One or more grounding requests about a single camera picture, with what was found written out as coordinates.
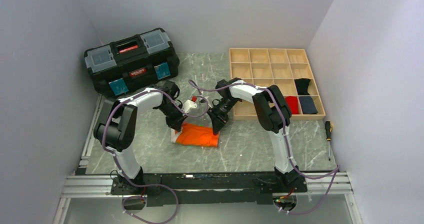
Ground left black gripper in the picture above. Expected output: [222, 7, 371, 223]
[157, 102, 189, 132]

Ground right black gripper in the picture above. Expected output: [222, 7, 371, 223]
[207, 97, 240, 135]

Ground orange underwear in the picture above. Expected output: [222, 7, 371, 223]
[170, 123, 219, 148]

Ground wooden compartment tray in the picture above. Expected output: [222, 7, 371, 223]
[229, 48, 326, 120]

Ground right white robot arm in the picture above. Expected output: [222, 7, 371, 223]
[207, 78, 305, 192]

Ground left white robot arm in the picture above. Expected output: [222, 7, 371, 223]
[93, 81, 186, 194]

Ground red rolled underwear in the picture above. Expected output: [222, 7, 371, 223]
[285, 96, 300, 115]

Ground dark blue rolled underwear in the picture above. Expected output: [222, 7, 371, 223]
[299, 96, 318, 115]

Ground black rolled underwear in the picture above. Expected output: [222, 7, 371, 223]
[294, 78, 311, 96]

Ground black plastic toolbox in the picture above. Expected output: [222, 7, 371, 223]
[83, 27, 180, 98]

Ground yellow black screwdriver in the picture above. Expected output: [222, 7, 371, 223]
[324, 121, 333, 161]

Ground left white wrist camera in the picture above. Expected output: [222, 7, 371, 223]
[182, 100, 198, 114]

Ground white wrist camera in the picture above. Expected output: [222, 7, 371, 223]
[182, 100, 198, 114]
[197, 96, 210, 105]

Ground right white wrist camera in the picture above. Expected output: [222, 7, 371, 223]
[197, 96, 210, 105]

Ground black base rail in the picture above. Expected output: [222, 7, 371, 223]
[110, 171, 308, 207]

